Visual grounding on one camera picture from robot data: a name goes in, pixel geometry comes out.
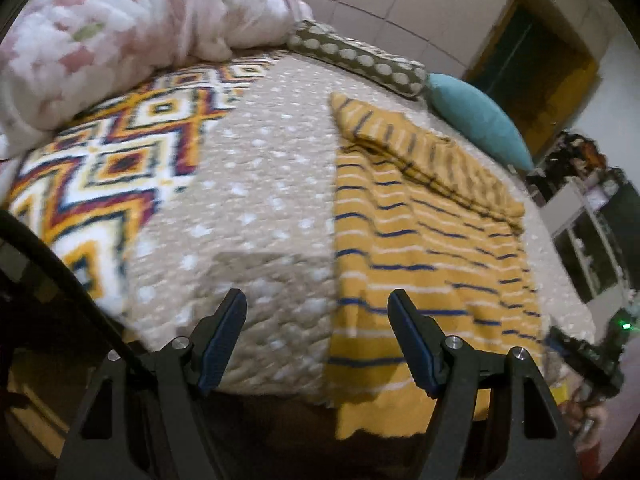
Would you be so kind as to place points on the yellow striped shirt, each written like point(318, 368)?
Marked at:
point(425, 240)

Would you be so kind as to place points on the pink floral comforter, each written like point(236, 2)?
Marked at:
point(120, 25)

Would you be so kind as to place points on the white shelf unit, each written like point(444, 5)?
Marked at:
point(585, 245)

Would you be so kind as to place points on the teal pillow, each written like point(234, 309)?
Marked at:
point(475, 115)

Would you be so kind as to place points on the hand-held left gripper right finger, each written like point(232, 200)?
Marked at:
point(416, 347)

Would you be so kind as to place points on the olive polka dot pillow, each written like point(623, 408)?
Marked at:
point(360, 57)

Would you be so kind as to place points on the diamond patterned blanket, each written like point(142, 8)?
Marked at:
point(125, 160)

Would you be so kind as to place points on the dark doorway with yellow frame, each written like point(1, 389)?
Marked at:
point(530, 75)

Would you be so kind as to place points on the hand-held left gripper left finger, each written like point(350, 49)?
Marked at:
point(223, 347)

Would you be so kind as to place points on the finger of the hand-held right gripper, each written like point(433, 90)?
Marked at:
point(582, 355)

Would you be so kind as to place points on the beige dotted blanket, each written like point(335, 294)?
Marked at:
point(270, 200)

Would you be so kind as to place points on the person's right hand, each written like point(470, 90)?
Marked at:
point(592, 422)

